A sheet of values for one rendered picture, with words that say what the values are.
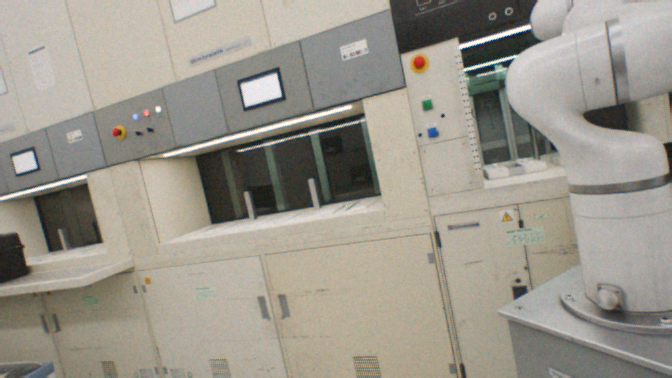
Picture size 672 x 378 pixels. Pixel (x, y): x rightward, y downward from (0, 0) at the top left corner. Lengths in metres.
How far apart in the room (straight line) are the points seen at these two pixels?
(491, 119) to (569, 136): 1.63
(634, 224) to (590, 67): 0.22
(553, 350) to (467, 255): 0.76
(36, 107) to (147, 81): 0.76
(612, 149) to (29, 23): 2.46
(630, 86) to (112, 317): 2.29
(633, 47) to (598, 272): 0.31
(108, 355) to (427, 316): 1.77
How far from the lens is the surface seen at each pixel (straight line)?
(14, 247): 2.67
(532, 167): 1.55
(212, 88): 1.64
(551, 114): 0.61
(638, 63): 0.61
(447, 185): 1.33
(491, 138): 2.23
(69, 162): 2.28
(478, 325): 1.49
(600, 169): 0.61
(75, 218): 3.13
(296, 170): 1.94
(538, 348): 0.69
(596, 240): 0.64
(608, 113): 1.61
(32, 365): 2.20
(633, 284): 0.65
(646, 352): 0.61
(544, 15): 1.00
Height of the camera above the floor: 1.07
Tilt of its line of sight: 4 degrees down
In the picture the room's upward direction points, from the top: 12 degrees counter-clockwise
